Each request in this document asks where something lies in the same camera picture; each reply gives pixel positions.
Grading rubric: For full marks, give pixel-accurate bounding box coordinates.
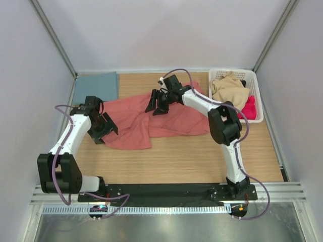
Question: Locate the folded blue-grey t-shirt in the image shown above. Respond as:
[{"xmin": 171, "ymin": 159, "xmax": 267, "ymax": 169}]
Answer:
[{"xmin": 72, "ymin": 72, "xmax": 119, "ymax": 105}]

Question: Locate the magenta pink t-shirt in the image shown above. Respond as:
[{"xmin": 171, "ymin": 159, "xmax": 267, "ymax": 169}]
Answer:
[{"xmin": 241, "ymin": 95, "xmax": 257, "ymax": 120}]

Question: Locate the salmon red t-shirt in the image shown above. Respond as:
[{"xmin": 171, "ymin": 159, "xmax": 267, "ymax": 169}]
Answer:
[{"xmin": 102, "ymin": 93, "xmax": 209, "ymax": 150}]

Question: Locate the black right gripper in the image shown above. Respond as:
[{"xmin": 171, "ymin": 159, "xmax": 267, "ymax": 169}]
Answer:
[{"xmin": 145, "ymin": 89, "xmax": 174, "ymax": 116}]

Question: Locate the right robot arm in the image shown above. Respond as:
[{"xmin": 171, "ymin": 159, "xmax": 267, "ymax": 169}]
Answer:
[{"xmin": 145, "ymin": 75, "xmax": 250, "ymax": 200}]

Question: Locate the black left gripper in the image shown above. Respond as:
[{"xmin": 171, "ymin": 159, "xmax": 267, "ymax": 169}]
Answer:
[{"xmin": 88, "ymin": 112, "xmax": 118, "ymax": 144}]

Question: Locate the aluminium frame post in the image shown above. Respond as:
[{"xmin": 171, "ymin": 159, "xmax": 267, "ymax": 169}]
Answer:
[
  {"xmin": 29, "ymin": 0, "xmax": 78, "ymax": 80},
  {"xmin": 252, "ymin": 0, "xmax": 299, "ymax": 73}
]

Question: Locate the beige t-shirt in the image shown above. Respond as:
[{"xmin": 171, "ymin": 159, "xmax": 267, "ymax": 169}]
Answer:
[{"xmin": 209, "ymin": 72, "xmax": 250, "ymax": 110}]

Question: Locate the perforated cable duct strip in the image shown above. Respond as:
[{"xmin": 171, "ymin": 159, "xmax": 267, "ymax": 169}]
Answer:
[{"xmin": 42, "ymin": 204, "xmax": 231, "ymax": 215}]

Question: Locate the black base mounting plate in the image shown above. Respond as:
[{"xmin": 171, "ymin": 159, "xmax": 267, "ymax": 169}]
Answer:
[{"xmin": 77, "ymin": 183, "xmax": 258, "ymax": 208}]

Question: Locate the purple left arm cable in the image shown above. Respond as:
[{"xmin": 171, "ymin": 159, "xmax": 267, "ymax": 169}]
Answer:
[{"xmin": 55, "ymin": 104, "xmax": 131, "ymax": 221}]

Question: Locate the left aluminium frame post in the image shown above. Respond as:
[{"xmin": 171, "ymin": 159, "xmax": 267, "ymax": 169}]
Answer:
[{"xmin": 29, "ymin": 0, "xmax": 78, "ymax": 80}]

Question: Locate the aluminium front rail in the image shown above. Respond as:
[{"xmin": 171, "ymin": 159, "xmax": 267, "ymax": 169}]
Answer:
[{"xmin": 30, "ymin": 181, "xmax": 306, "ymax": 205}]

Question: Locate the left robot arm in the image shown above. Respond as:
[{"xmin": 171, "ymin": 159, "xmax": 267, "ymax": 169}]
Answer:
[{"xmin": 37, "ymin": 96, "xmax": 118, "ymax": 202}]

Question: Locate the black garment in basket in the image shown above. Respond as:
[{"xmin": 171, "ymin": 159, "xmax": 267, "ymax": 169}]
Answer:
[{"xmin": 240, "ymin": 80, "xmax": 246, "ymax": 88}]

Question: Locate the white plastic laundry basket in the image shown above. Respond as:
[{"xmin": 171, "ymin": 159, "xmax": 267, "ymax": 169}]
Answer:
[{"xmin": 208, "ymin": 68, "xmax": 263, "ymax": 124}]

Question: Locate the right aluminium frame post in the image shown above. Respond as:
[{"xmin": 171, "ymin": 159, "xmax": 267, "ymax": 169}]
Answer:
[{"xmin": 252, "ymin": 0, "xmax": 299, "ymax": 73}]

